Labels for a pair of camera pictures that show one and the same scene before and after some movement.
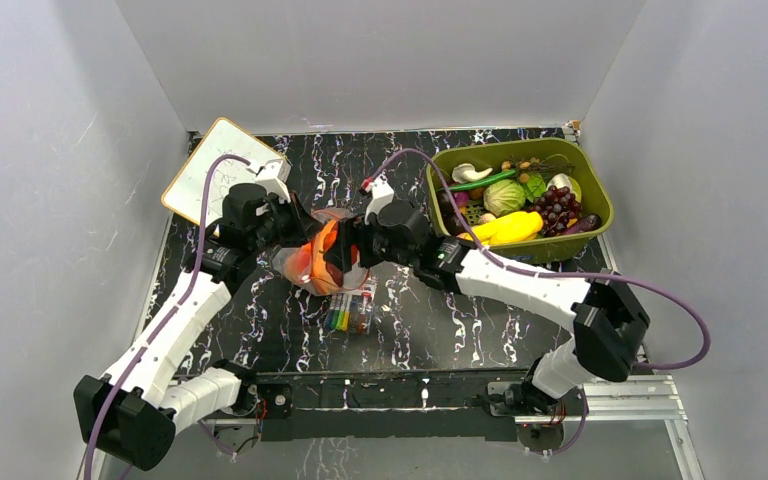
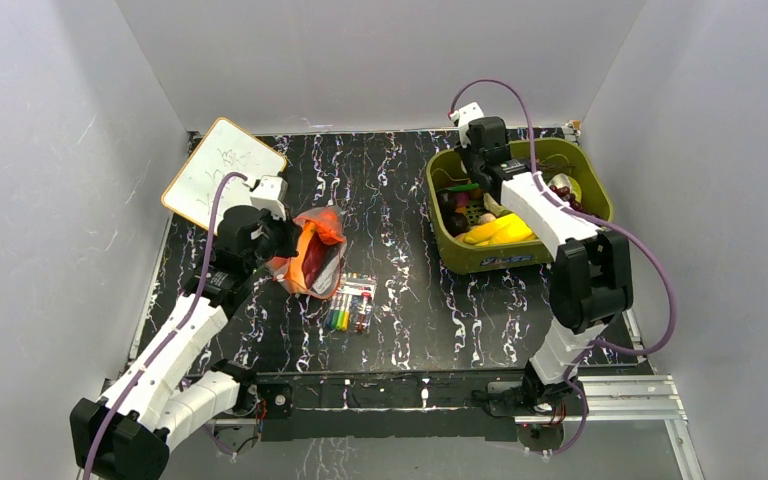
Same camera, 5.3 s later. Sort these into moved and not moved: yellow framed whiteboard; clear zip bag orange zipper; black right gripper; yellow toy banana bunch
Moved: clear zip bag orange zipper; black right gripper
Not moved: yellow framed whiteboard; yellow toy banana bunch
